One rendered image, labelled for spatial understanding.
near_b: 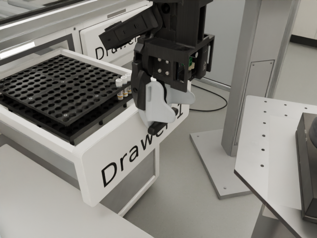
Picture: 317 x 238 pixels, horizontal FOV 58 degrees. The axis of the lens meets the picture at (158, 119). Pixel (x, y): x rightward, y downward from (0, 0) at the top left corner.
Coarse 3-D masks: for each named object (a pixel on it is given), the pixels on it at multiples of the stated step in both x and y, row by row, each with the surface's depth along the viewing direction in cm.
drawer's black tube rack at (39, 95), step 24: (24, 72) 60; (48, 72) 60; (72, 72) 60; (96, 72) 60; (0, 96) 58; (24, 96) 52; (48, 96) 52; (72, 96) 52; (96, 96) 52; (48, 120) 51; (96, 120) 52; (72, 144) 51
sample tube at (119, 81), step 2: (116, 80) 55; (118, 80) 55; (120, 80) 55; (116, 82) 55; (118, 82) 54; (120, 82) 55; (116, 84) 55; (118, 84) 55; (120, 84) 55; (118, 86) 55; (120, 86) 55; (122, 90) 56; (120, 92) 56; (122, 92) 56; (118, 94) 56; (120, 94) 56; (122, 94) 57; (118, 96) 57; (120, 96) 56; (122, 96) 57; (118, 98) 57; (120, 98) 57; (122, 98) 57
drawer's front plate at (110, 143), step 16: (128, 112) 43; (112, 128) 40; (128, 128) 43; (144, 128) 47; (80, 144) 37; (96, 144) 38; (112, 144) 41; (128, 144) 45; (144, 144) 49; (80, 160) 36; (96, 160) 39; (112, 160) 42; (128, 160) 46; (80, 176) 39; (96, 176) 40; (112, 176) 44; (96, 192) 42
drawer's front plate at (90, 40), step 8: (144, 8) 88; (120, 16) 82; (128, 16) 83; (104, 24) 76; (80, 32) 72; (88, 32) 73; (96, 32) 75; (88, 40) 73; (96, 40) 76; (136, 40) 90; (88, 48) 74; (104, 48) 79; (128, 48) 88; (88, 56) 75; (104, 56) 80; (112, 56) 83
